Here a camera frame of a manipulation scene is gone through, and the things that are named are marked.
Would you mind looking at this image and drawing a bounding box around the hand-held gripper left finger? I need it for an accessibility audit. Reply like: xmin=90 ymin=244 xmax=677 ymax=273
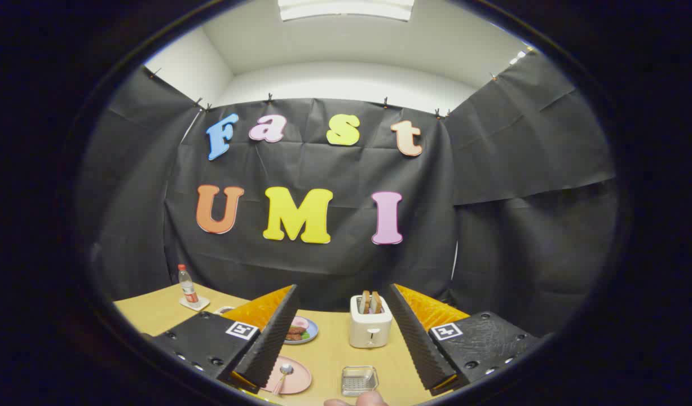
xmin=151 ymin=285 xmax=300 ymax=394

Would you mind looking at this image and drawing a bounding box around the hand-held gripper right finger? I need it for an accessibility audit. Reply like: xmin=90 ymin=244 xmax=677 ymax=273
xmin=386 ymin=283 xmax=544 ymax=396

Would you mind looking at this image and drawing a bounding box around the spoon with red checked handle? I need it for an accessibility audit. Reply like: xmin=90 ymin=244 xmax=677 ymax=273
xmin=272 ymin=364 xmax=294 ymax=395

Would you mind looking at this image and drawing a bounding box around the blue plate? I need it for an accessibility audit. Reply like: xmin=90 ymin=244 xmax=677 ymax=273
xmin=284 ymin=316 xmax=319 ymax=345

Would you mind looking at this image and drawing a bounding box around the pink plate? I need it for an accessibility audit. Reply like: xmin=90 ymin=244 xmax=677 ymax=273
xmin=261 ymin=355 xmax=312 ymax=395

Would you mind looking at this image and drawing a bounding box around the white toaster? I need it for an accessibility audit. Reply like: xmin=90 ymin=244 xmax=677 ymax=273
xmin=349 ymin=293 xmax=393 ymax=349

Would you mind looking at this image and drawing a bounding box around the clear bottle with red cap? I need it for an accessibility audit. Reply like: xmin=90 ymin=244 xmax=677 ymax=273
xmin=178 ymin=264 xmax=200 ymax=305

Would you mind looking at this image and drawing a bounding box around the ceiling light panel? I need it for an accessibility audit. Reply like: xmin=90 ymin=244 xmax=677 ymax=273
xmin=278 ymin=0 xmax=414 ymax=22

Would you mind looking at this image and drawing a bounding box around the metal wire basket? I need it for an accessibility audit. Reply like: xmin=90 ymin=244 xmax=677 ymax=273
xmin=341 ymin=365 xmax=379 ymax=397

